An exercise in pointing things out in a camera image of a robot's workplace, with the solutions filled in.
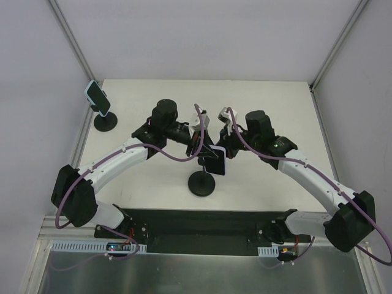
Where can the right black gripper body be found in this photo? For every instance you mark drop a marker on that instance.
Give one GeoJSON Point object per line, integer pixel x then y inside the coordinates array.
{"type": "Point", "coordinates": [226, 142]}

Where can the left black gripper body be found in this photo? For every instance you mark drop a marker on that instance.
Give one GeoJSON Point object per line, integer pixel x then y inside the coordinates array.
{"type": "Point", "coordinates": [195, 144]}

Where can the phone with lilac case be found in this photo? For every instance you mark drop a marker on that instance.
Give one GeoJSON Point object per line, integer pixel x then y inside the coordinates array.
{"type": "Point", "coordinates": [217, 164]}

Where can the black phone stand corner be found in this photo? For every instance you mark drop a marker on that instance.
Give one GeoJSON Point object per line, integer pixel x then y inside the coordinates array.
{"type": "Point", "coordinates": [201, 183]}

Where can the black phone stand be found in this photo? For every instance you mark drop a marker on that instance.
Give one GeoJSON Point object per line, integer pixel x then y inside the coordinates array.
{"type": "Point", "coordinates": [105, 120]}

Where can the phone with light blue case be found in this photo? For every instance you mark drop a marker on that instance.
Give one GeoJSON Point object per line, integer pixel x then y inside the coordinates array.
{"type": "Point", "coordinates": [97, 99]}

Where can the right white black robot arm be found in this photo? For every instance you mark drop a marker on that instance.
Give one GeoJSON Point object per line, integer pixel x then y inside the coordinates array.
{"type": "Point", "coordinates": [349, 215]}

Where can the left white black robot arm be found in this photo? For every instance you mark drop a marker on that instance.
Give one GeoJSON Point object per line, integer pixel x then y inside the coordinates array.
{"type": "Point", "coordinates": [74, 194]}

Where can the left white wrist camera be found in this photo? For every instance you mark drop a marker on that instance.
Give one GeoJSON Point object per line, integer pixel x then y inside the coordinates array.
{"type": "Point", "coordinates": [197, 122]}

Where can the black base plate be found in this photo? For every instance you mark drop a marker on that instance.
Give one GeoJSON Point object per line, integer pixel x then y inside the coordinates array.
{"type": "Point", "coordinates": [169, 231]}

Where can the right aluminium frame rail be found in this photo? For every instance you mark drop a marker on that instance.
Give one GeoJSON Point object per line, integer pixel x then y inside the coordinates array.
{"type": "Point", "coordinates": [326, 137]}

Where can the aluminium frame rail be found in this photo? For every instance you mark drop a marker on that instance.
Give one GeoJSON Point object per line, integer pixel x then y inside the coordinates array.
{"type": "Point", "coordinates": [82, 134]}
{"type": "Point", "coordinates": [326, 137]}

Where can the left aluminium frame rail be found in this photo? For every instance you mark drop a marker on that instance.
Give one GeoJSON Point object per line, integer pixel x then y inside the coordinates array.
{"type": "Point", "coordinates": [82, 134]}

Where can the right white cable duct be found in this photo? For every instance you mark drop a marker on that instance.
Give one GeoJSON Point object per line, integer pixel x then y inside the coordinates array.
{"type": "Point", "coordinates": [268, 252]}

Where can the white cable duct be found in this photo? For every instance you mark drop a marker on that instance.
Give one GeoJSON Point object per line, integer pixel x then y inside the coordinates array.
{"type": "Point", "coordinates": [268, 252]}
{"type": "Point", "coordinates": [97, 247]}

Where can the left white cable duct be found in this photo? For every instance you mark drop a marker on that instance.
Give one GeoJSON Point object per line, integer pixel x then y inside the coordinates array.
{"type": "Point", "coordinates": [97, 247]}

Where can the left aluminium frame post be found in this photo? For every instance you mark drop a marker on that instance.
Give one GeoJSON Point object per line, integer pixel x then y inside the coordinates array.
{"type": "Point", "coordinates": [71, 40]}

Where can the aluminium frame post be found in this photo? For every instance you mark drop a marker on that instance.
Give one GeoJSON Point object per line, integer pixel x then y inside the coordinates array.
{"type": "Point", "coordinates": [347, 29]}
{"type": "Point", "coordinates": [71, 40]}

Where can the right aluminium frame post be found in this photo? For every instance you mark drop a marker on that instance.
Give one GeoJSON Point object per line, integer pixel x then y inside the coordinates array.
{"type": "Point", "coordinates": [347, 29]}

